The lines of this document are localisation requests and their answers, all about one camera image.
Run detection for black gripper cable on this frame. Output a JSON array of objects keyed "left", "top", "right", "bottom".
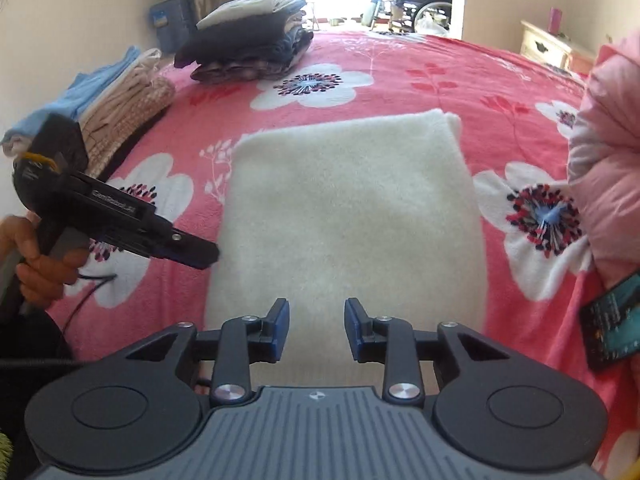
[{"left": 47, "top": 272, "right": 117, "bottom": 362}]

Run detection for white fluffy deer sweater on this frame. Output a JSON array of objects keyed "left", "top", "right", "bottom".
[{"left": 204, "top": 108, "right": 489, "bottom": 361}]

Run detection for white plastic bag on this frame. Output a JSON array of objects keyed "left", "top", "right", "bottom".
[{"left": 415, "top": 11, "right": 449, "bottom": 37}]

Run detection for white folded cloth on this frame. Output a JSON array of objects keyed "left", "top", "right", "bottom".
[{"left": 196, "top": 0, "right": 307, "bottom": 31}]

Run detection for black cloth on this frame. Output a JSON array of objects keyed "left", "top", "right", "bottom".
[{"left": 0, "top": 305, "right": 107, "bottom": 463}]

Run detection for pink quilt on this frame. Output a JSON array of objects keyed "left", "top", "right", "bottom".
[{"left": 567, "top": 29, "right": 640, "bottom": 287}]

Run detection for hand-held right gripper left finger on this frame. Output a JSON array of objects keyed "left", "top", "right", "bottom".
[{"left": 125, "top": 297, "right": 292, "bottom": 409}]

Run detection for cream nightstand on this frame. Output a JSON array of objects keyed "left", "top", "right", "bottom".
[{"left": 520, "top": 20, "right": 602, "bottom": 77}]

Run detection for smartphone with lit screen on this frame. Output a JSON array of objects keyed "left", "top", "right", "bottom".
[{"left": 579, "top": 272, "right": 640, "bottom": 372}]

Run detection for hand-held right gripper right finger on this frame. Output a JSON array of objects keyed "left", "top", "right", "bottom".
[{"left": 344, "top": 297, "right": 511, "bottom": 407}]

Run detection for beige folded clothes pile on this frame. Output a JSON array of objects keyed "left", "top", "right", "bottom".
[{"left": 79, "top": 48, "right": 177, "bottom": 173}]

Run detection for stack of dark folded clothes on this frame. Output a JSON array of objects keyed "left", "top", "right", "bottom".
[{"left": 174, "top": 7, "right": 316, "bottom": 84}]

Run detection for blue storage box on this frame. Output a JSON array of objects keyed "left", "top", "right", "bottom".
[{"left": 150, "top": 0, "right": 199, "bottom": 54}]

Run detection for person's left hand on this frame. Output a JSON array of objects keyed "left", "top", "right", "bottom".
[{"left": 0, "top": 211, "right": 92, "bottom": 307}]

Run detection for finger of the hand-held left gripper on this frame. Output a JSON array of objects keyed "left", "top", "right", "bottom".
[{"left": 144, "top": 219, "right": 221, "bottom": 271}]

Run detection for light blue folded garment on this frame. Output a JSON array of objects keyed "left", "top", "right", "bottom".
[{"left": 1, "top": 46, "right": 144, "bottom": 157}]

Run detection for red floral bed sheet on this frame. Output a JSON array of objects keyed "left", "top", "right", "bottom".
[{"left": 47, "top": 27, "right": 640, "bottom": 476}]

